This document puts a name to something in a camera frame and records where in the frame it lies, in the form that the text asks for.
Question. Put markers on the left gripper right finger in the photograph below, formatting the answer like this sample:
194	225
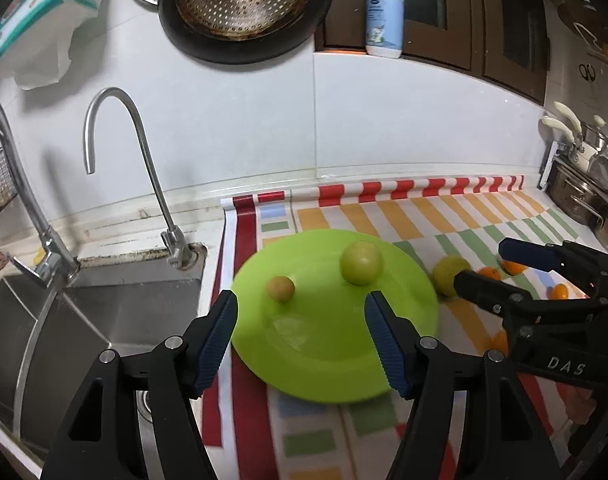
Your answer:
391	336

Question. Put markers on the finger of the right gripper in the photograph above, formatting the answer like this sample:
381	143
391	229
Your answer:
496	297
546	258

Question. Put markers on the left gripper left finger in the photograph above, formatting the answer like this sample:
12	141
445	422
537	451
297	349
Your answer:
218	327

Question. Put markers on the orange with stem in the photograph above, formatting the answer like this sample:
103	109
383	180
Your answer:
490	272

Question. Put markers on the large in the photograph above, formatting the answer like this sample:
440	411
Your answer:
499	342

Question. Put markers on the large yellow-green apple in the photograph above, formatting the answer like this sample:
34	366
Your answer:
444	274

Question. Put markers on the large steel kitchen faucet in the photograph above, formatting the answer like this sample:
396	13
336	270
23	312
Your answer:
58	261

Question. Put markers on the small tan round fruit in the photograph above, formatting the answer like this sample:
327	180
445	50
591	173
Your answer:
281	289

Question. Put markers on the steel pot with lid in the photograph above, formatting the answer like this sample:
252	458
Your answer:
579	198

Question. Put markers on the curved slim steel faucet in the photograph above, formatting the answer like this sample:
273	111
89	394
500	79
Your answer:
113	126

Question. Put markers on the green plastic plate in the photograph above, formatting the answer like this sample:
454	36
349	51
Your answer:
317	346

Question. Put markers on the large green apple on plate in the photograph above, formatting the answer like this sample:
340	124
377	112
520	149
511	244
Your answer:
361	263

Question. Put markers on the stainless steel sink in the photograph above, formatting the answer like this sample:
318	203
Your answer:
50	337

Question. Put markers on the dark wooden cabinet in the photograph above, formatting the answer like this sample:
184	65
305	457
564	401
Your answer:
502	41

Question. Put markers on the white lotion pump bottle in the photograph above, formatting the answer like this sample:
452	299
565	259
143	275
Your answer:
385	27

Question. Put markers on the black pan with strainer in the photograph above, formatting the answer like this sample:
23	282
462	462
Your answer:
239	32

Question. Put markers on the tissue pack teal white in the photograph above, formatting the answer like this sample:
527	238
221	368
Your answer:
35	37

